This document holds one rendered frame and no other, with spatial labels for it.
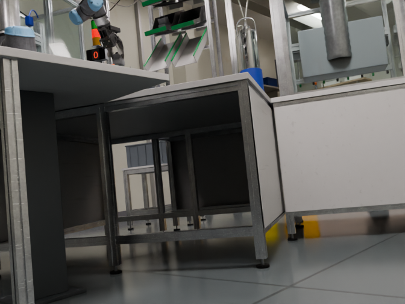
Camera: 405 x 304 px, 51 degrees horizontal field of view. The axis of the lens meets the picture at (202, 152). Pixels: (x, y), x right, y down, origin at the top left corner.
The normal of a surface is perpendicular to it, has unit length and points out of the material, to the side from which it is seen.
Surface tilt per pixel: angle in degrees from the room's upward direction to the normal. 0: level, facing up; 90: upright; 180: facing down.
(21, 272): 90
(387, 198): 90
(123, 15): 90
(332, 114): 90
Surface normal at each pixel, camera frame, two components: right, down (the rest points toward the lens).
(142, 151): -0.29, -0.04
